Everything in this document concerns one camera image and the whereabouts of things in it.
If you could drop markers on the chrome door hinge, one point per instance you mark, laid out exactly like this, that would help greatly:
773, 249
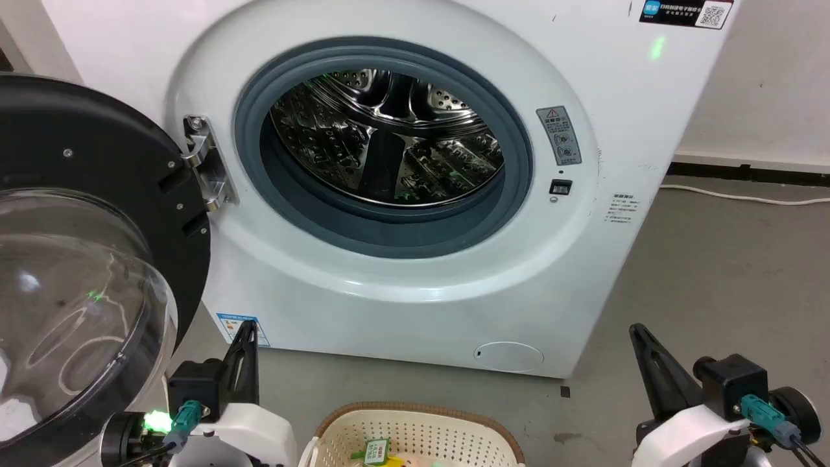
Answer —
206, 162

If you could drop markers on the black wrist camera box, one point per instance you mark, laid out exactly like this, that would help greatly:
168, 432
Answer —
194, 384
729, 383

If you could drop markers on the white front-load washing machine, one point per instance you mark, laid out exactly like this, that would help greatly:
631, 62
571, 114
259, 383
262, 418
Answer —
402, 305

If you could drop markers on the round white filter cover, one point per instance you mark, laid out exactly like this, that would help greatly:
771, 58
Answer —
509, 356

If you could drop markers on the grey rubber door gasket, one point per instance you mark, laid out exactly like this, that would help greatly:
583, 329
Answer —
389, 230

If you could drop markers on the black washer door clear dome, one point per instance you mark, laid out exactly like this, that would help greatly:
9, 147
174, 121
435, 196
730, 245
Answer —
71, 168

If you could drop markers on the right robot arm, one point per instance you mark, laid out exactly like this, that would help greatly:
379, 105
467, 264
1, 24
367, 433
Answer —
794, 415

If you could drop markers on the black QR code sticker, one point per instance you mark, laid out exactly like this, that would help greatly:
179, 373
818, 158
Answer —
684, 11

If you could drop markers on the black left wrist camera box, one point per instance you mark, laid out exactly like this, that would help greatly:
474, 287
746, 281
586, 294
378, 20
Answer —
194, 384

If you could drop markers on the small text label sticker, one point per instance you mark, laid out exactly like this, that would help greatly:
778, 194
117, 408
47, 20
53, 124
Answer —
620, 209

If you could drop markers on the green item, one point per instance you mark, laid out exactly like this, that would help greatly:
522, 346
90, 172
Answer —
377, 452

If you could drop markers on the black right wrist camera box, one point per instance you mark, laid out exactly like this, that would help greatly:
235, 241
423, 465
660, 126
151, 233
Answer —
729, 383

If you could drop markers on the grey warning sticker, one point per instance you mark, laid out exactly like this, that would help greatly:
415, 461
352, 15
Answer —
559, 135

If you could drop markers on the cream perforated laundry basket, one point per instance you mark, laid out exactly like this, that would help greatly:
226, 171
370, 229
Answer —
421, 431

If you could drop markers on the black baseboard strip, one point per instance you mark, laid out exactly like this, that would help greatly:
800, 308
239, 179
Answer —
752, 172

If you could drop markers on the stainless steel washer drum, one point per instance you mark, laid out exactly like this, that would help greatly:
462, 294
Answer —
389, 139

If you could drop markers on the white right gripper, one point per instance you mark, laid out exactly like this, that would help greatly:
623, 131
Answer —
694, 434

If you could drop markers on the blue bordered label sticker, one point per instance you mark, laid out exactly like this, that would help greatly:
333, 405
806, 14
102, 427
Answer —
235, 324

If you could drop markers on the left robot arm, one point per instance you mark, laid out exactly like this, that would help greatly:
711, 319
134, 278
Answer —
123, 438

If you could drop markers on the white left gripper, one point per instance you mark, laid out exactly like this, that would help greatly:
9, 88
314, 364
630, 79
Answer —
253, 431

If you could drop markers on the black door latch slot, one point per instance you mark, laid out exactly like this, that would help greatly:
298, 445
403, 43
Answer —
560, 188

